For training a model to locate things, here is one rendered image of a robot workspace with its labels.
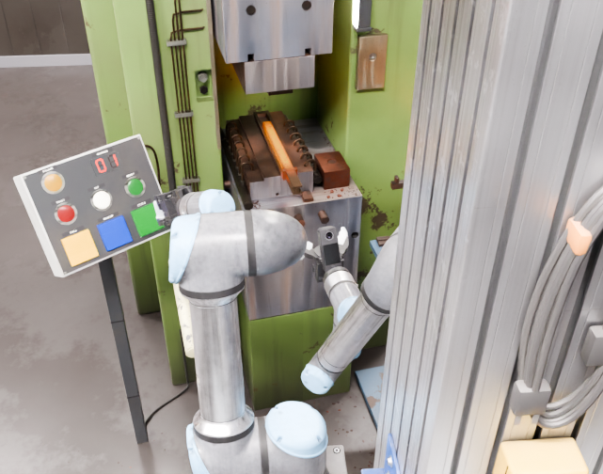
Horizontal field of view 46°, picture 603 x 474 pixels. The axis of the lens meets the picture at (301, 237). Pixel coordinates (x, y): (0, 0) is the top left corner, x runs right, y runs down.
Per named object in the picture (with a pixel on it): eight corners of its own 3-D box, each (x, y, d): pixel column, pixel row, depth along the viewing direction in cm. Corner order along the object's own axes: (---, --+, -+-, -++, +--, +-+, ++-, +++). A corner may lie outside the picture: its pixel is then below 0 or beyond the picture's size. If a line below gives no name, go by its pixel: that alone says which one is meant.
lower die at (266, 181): (312, 191, 223) (313, 168, 218) (250, 200, 219) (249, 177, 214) (281, 130, 256) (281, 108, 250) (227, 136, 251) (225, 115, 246)
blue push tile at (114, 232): (133, 240, 192) (123, 215, 190) (108, 251, 188) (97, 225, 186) (131, 240, 193) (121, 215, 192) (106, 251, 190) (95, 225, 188)
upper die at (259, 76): (314, 86, 202) (315, 55, 196) (245, 94, 198) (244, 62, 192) (280, 34, 234) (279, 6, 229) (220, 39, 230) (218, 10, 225)
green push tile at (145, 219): (165, 226, 197) (155, 201, 196) (141, 237, 193) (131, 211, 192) (163, 227, 198) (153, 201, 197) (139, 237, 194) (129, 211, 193)
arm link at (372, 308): (426, 290, 132) (326, 407, 166) (447, 258, 139) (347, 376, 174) (376, 253, 133) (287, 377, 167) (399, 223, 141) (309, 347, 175)
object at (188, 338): (203, 357, 210) (201, 344, 206) (184, 360, 209) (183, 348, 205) (184, 266, 244) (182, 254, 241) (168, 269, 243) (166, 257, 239)
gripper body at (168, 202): (178, 185, 180) (198, 182, 170) (189, 217, 182) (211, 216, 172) (151, 196, 176) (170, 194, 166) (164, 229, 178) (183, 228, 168)
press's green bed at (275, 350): (349, 391, 276) (356, 302, 248) (254, 411, 268) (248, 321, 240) (311, 298, 319) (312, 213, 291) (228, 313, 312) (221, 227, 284)
